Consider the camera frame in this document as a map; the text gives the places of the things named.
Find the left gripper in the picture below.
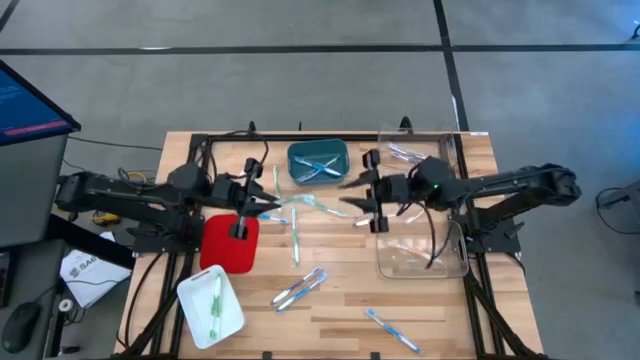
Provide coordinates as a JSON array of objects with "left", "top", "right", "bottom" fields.
[{"left": 212, "top": 158, "right": 282, "bottom": 240}]

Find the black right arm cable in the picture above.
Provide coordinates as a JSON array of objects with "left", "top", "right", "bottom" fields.
[{"left": 397, "top": 199, "right": 457, "bottom": 271}]

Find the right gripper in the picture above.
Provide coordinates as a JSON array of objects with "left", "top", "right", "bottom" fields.
[{"left": 338, "top": 148, "right": 416, "bottom": 234}]

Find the black stand leg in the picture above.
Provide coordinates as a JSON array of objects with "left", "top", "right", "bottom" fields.
[{"left": 597, "top": 179, "right": 640, "bottom": 209}]

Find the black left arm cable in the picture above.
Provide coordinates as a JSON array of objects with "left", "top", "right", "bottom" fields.
[{"left": 198, "top": 128, "right": 271, "bottom": 177}]

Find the black computer mouse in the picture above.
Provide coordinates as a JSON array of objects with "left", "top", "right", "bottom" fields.
[{"left": 1, "top": 301, "right": 41, "bottom": 355}]

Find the blue screen monitor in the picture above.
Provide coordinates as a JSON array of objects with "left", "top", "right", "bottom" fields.
[{"left": 0, "top": 59, "right": 82, "bottom": 147}]

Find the yellow cable bundle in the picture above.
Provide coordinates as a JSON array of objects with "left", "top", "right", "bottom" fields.
[{"left": 92, "top": 169, "right": 146, "bottom": 226}]

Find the clear plastic bin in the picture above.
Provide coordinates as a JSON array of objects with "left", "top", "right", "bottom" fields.
[
  {"left": 377, "top": 127, "right": 460, "bottom": 174},
  {"left": 375, "top": 219, "right": 470, "bottom": 279}
]

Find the teal plastic bin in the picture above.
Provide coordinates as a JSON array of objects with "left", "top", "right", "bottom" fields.
[{"left": 286, "top": 138, "right": 351, "bottom": 187}]

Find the white plastic bin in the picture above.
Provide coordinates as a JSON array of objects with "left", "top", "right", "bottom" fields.
[{"left": 176, "top": 264, "right": 246, "bottom": 350}]

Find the red plastic bin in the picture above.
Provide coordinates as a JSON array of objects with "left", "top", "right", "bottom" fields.
[{"left": 199, "top": 213, "right": 261, "bottom": 275}]

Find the white printed paper sheet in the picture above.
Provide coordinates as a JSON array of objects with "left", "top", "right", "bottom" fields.
[{"left": 59, "top": 248, "right": 132, "bottom": 309}]

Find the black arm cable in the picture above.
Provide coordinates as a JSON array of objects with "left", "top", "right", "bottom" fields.
[
  {"left": 397, "top": 199, "right": 457, "bottom": 271},
  {"left": 198, "top": 128, "right": 271, "bottom": 177}
]

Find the black floor cable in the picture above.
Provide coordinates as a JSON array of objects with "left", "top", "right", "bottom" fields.
[
  {"left": 67, "top": 134, "right": 165, "bottom": 151},
  {"left": 593, "top": 186, "right": 640, "bottom": 236}
]

